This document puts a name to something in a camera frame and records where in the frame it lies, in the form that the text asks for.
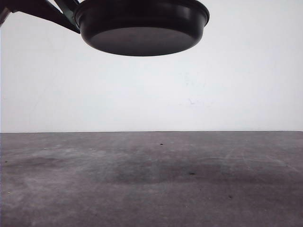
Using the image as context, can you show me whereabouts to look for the black frying pan green handle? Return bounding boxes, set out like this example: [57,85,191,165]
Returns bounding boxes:
[63,0,210,57]

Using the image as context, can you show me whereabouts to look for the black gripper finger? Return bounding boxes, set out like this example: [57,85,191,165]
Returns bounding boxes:
[7,0,80,34]
[54,0,80,23]

